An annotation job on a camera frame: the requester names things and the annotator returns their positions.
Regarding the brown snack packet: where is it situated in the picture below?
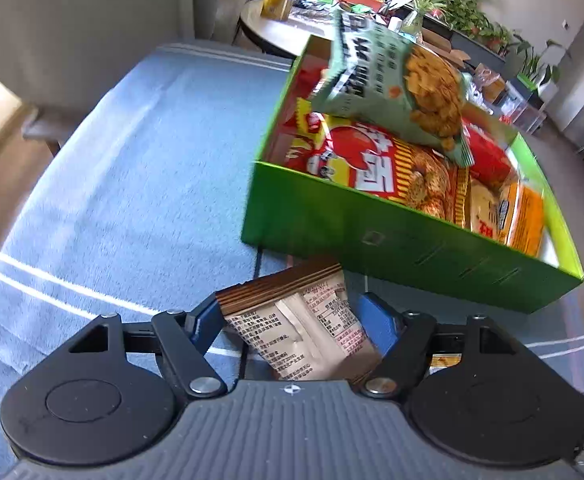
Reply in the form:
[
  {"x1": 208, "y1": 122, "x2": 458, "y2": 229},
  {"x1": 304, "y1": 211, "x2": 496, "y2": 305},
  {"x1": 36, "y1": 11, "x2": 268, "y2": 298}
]
[{"x1": 216, "y1": 258, "x2": 381, "y2": 382}]

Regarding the red snack bag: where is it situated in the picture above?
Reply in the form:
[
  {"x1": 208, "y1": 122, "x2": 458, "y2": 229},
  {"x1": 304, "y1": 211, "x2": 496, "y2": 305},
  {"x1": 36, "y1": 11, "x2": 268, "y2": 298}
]
[{"x1": 463, "y1": 119, "x2": 516, "y2": 191}]

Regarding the green chip snack bag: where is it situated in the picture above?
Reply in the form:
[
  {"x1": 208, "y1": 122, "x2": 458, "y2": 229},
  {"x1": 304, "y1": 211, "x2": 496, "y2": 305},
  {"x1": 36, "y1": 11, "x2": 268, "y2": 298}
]
[{"x1": 310, "y1": 9, "x2": 474, "y2": 167}]

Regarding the blue striped tablecloth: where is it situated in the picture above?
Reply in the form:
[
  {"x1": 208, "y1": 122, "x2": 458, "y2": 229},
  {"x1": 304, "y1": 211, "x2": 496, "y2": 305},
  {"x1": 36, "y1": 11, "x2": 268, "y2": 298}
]
[{"x1": 0, "y1": 39, "x2": 584, "y2": 480}]

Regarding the beige cookie packet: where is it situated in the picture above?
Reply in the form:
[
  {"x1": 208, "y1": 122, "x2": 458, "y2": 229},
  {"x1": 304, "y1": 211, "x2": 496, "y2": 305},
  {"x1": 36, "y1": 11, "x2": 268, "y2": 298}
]
[{"x1": 468, "y1": 179, "x2": 509, "y2": 244}]

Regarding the red tomato chip bag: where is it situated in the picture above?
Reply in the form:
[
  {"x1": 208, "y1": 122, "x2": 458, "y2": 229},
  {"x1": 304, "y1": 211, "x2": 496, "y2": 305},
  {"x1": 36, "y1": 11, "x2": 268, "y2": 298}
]
[{"x1": 284, "y1": 98, "x2": 470, "y2": 228}]

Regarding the orange packet in box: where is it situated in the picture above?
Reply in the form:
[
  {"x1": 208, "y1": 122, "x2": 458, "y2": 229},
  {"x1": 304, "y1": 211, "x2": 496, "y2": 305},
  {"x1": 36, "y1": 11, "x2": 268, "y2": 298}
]
[{"x1": 498, "y1": 181, "x2": 545, "y2": 257}]

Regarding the green cardboard box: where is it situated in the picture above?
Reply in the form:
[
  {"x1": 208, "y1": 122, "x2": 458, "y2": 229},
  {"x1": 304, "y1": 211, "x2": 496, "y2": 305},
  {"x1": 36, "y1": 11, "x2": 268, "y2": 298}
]
[{"x1": 241, "y1": 36, "x2": 584, "y2": 313}]

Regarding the open cardboard box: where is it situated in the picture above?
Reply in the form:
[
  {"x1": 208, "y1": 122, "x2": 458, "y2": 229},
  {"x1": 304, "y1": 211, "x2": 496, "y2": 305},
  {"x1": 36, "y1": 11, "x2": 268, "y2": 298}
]
[{"x1": 421, "y1": 29, "x2": 470, "y2": 68}]

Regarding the beige sofa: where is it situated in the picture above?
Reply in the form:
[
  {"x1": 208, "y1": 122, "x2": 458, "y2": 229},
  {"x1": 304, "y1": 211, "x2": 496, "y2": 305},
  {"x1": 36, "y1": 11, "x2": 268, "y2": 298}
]
[{"x1": 0, "y1": 0, "x2": 256, "y2": 141}]

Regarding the glass vase with plant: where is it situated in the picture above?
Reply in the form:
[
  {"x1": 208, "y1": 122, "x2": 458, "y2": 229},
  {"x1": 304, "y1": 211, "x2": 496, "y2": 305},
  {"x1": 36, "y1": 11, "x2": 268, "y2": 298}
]
[{"x1": 398, "y1": 0, "x2": 448, "y2": 44}]

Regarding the white round table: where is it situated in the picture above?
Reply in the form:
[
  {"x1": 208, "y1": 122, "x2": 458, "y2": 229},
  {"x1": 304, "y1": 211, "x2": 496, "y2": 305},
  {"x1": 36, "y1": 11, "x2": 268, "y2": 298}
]
[{"x1": 239, "y1": 0, "x2": 336, "y2": 58}]

